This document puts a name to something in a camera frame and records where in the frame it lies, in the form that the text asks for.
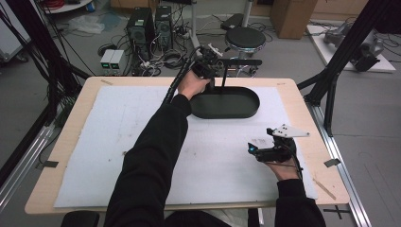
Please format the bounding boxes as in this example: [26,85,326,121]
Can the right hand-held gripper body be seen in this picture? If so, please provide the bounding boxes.
[256,123,310,164]

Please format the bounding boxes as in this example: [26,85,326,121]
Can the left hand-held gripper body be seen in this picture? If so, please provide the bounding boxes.
[191,44,223,93]

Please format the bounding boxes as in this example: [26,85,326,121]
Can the black oval tray with hanger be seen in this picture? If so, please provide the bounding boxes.
[188,58,263,120]

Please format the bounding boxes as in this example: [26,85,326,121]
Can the person's right hand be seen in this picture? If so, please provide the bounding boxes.
[267,157,301,182]

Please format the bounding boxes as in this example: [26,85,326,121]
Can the person's left hand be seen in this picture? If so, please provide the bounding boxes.
[178,69,211,100]

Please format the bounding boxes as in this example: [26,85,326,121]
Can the white desk leg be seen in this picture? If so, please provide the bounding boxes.
[188,0,201,49]

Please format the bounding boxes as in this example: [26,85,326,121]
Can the black round stool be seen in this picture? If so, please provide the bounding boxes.
[224,26,268,60]

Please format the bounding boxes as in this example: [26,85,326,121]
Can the black flat case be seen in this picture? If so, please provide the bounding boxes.
[220,12,244,31]

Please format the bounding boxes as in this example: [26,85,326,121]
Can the slim black computer tower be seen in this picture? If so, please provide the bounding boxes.
[154,5,174,49]

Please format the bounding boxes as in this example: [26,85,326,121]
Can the thin wooden stick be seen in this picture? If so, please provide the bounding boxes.
[312,178,338,201]

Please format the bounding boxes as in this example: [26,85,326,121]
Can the large black computer tower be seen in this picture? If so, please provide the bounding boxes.
[126,8,156,54]

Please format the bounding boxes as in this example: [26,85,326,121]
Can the black tape cross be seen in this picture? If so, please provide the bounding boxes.
[323,204,352,220]

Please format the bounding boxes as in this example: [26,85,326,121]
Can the white power supply box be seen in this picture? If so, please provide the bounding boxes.
[110,49,126,71]
[99,49,115,71]

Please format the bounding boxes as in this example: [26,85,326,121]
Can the cardboard box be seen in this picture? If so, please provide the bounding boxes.
[270,0,319,41]

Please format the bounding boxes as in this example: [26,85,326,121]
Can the white floor platform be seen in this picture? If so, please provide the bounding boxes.
[305,23,396,74]

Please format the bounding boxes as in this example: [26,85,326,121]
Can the white foam mat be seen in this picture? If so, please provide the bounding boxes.
[53,85,319,209]

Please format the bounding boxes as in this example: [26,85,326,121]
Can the clear plastic bag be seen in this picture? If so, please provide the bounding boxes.
[67,13,107,35]

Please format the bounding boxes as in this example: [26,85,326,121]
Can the person's leg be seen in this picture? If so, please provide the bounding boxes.
[61,210,100,227]

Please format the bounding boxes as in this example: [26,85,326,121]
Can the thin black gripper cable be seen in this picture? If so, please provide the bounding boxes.
[272,143,305,182]

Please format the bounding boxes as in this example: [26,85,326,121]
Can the thick black gripper cable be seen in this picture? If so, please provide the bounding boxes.
[161,46,202,107]

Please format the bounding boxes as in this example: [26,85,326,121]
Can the tangle of floor cables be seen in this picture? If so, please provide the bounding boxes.
[131,31,193,78]

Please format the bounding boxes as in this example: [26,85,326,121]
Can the aluminium rail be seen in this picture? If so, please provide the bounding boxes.
[306,102,374,227]
[0,124,55,211]

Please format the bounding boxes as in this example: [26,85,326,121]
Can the black metal frame post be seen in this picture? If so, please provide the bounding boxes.
[297,0,401,138]
[0,0,93,127]

